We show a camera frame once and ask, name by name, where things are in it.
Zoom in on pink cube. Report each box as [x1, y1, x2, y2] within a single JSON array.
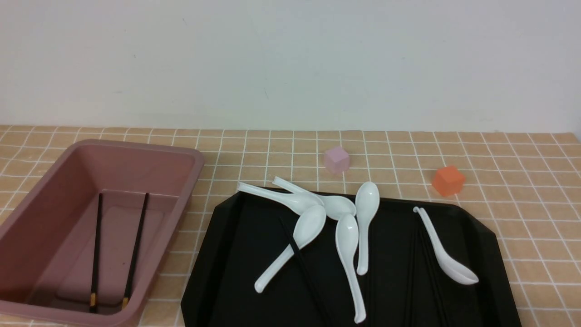
[[324, 146, 350, 175]]

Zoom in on white spoon upper middle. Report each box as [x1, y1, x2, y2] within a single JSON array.
[[273, 177, 356, 221]]

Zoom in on white spoon lower left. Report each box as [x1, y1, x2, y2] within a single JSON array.
[[254, 205, 326, 293]]

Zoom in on black chopstick on tray left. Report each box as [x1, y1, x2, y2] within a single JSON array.
[[278, 217, 334, 327]]

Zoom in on black chopstick on tray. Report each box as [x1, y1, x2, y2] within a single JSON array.
[[278, 217, 334, 327], [418, 228, 449, 327]]

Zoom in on white spoon upright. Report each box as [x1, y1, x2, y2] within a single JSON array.
[[355, 181, 380, 276]]

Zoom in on white spoon centre long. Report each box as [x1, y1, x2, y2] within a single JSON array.
[[335, 213, 366, 324]]

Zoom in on black plastic tray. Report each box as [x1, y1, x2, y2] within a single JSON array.
[[181, 192, 521, 327]]

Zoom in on black chopstick on tray right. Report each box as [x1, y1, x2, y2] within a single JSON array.
[[418, 228, 449, 327]]

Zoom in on orange cube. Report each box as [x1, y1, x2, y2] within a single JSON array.
[[431, 166, 466, 197]]

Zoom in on white spoon right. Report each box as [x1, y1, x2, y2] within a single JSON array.
[[413, 206, 479, 285]]

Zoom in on black chopstick in bin right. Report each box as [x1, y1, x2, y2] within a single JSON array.
[[122, 193, 150, 310]]

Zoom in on black chopstick in bin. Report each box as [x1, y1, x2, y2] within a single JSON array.
[[122, 193, 150, 310], [89, 193, 103, 314]]

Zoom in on black chopstick in bin left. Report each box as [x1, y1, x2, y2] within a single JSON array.
[[89, 193, 103, 314]]

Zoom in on pink plastic bin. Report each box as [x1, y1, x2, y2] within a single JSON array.
[[0, 139, 205, 327]]

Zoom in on white spoon far left handle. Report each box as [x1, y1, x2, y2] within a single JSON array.
[[237, 182, 323, 215]]

